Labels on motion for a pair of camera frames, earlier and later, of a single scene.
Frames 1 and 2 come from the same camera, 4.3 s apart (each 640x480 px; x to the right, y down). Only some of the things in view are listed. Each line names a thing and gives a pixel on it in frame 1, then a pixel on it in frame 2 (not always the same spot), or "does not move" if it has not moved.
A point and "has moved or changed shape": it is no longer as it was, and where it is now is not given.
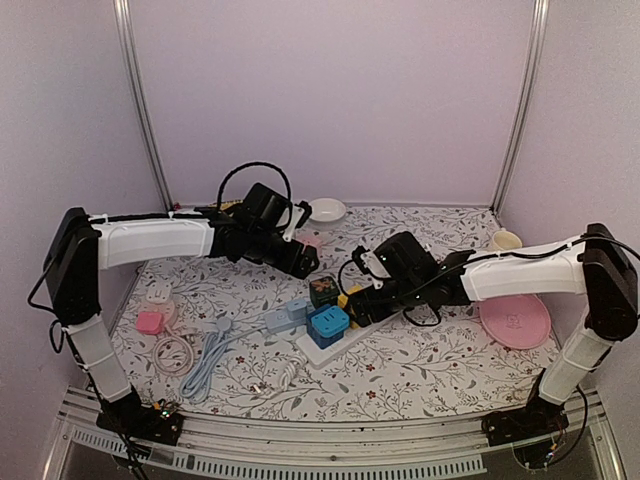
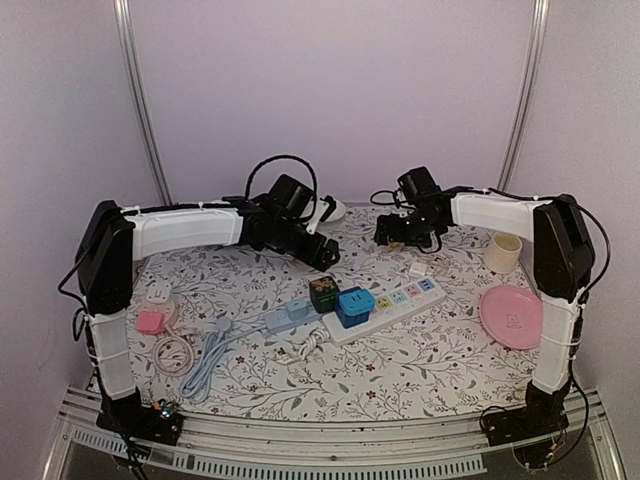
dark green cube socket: (324, 291) does not move
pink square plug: (149, 323) does not move
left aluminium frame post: (125, 19) does not move
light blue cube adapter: (326, 325) has moved or changed shape
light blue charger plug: (297, 309) does not move
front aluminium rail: (418, 448) does not move
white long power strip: (317, 357) has moved or changed shape
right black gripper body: (407, 296) to (414, 232)
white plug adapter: (158, 292) does not move
